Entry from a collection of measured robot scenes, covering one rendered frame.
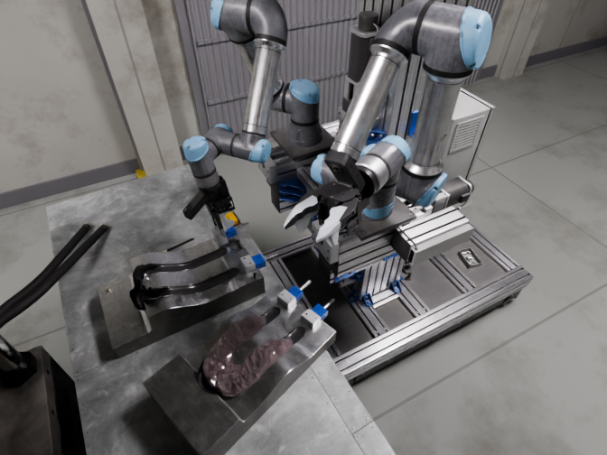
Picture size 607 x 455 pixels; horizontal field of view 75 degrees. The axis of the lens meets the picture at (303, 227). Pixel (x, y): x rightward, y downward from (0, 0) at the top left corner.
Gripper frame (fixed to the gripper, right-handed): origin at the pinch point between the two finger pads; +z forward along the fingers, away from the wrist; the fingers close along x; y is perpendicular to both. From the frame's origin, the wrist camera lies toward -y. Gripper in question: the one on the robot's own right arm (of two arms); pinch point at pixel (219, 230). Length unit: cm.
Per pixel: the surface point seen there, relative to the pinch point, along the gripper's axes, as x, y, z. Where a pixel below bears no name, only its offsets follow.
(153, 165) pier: 187, -6, 64
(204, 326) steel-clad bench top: -23.0, -18.5, 15.4
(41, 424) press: -29, -68, 13
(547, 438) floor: -92, 93, 114
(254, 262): -15.6, 5.2, 6.3
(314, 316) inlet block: -42.9, 12.5, 12.2
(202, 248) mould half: 1.0, -7.7, 5.2
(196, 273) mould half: -8.4, -13.4, 5.9
